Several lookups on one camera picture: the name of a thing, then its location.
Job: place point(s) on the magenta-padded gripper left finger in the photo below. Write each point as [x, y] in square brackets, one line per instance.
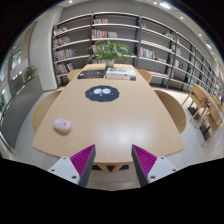
[81, 160]

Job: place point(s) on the group of wooden slatted chairs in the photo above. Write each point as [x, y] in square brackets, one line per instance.
[200, 96]

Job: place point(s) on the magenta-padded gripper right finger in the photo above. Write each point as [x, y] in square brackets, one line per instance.
[145, 160]

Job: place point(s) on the group of ceiling lights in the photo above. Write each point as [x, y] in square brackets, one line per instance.
[165, 5]

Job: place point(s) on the black hardcover book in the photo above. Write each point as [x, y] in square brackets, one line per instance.
[91, 74]

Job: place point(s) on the dark cloud-shaped face mouse pad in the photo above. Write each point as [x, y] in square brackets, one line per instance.
[100, 97]

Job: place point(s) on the small green background potted plant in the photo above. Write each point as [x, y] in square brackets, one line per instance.
[30, 72]

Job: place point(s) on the green potted plant white pot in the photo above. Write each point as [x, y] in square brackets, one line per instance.
[110, 51]

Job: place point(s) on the pale pink computer mouse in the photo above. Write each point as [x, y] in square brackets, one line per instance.
[62, 125]

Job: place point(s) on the grey bookshelf unit with books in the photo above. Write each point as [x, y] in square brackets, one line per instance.
[115, 40]

